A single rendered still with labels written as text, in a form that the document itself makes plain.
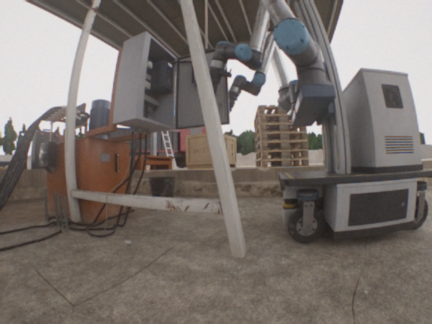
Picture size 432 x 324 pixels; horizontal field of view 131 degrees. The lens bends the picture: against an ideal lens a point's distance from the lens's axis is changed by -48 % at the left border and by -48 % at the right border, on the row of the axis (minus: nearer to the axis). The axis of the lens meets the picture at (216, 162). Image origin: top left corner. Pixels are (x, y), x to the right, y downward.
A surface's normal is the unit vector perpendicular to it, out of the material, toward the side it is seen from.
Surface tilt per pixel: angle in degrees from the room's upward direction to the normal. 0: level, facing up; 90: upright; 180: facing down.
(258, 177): 90
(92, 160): 90
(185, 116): 90
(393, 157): 90
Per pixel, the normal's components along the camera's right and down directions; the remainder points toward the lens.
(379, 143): -0.32, -0.01
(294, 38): -0.66, 0.09
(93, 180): 0.97, -0.04
